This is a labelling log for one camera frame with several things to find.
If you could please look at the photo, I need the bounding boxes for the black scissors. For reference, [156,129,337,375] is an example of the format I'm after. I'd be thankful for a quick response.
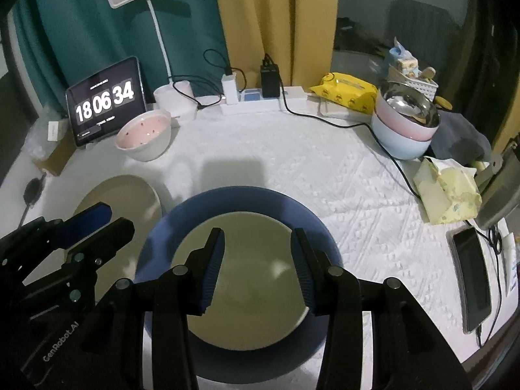
[487,225,502,255]

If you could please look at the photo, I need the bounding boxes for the small white box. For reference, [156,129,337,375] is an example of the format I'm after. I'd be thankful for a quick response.
[47,121,63,142]

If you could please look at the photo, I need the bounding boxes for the white desk lamp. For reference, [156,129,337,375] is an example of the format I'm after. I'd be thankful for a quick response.
[108,0,197,128]

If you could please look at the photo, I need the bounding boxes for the yellow wet wipes pack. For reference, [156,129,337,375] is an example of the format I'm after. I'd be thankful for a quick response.
[310,72,377,114]

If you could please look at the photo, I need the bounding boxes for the yellow curtain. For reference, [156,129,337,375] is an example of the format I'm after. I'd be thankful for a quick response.
[217,0,338,89]

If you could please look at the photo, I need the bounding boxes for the yellow lid jar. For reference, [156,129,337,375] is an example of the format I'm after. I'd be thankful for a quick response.
[434,96,453,111]

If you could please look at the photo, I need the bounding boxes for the yellow tissue pack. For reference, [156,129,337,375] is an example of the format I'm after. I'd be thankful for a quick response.
[413,157,482,225]

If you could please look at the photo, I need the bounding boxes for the black charger adapter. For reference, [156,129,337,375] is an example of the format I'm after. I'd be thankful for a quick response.
[260,53,280,99]

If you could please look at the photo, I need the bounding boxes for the white plastic basket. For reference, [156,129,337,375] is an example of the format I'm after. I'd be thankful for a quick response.
[387,65,438,101]

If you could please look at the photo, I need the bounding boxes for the black smartphone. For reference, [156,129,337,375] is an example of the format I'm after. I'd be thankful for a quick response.
[448,227,492,334]

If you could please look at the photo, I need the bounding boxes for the cardboard box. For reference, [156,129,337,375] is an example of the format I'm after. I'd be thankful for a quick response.
[33,135,77,177]

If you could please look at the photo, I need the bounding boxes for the blue snack bag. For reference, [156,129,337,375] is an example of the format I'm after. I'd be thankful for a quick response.
[389,38,419,77]

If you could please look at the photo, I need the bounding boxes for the pink steel-lined bowl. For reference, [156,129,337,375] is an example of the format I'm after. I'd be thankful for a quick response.
[375,81,440,142]

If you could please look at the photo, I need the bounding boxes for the pink speckled bowl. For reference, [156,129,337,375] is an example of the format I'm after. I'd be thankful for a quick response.
[115,109,172,162]

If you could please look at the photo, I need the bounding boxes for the large blue bowl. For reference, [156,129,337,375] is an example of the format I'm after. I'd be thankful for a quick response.
[136,187,342,385]

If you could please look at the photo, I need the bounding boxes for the white charger plug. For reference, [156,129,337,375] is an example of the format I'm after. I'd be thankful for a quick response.
[221,72,239,105]

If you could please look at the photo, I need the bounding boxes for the clear plastic bag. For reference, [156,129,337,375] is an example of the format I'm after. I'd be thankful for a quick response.
[22,107,69,160]

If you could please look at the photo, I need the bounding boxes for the teal curtain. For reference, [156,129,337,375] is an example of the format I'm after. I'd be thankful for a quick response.
[11,0,227,114]

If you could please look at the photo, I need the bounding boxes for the black round puck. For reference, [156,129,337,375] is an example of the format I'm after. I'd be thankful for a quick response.
[23,174,47,209]

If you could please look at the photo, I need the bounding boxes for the light blue bowl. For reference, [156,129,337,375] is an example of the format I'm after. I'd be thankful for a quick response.
[371,113,430,160]

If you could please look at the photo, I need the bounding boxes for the grey folded cloth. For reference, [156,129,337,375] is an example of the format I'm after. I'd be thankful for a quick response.
[430,110,492,166]

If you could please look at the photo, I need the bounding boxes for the cream yellow bowl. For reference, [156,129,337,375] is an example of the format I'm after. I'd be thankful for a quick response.
[171,211,308,351]

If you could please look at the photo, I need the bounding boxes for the tablet showing clock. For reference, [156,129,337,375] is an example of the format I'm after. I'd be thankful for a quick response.
[65,57,146,148]

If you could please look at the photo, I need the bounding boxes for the black power cable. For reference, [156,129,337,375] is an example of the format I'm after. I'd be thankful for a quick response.
[278,76,422,200]

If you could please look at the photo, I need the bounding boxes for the white power strip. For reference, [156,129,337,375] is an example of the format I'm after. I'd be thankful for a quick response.
[220,86,307,115]

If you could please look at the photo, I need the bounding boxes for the beige plate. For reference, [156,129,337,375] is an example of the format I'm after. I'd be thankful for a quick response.
[74,175,162,301]

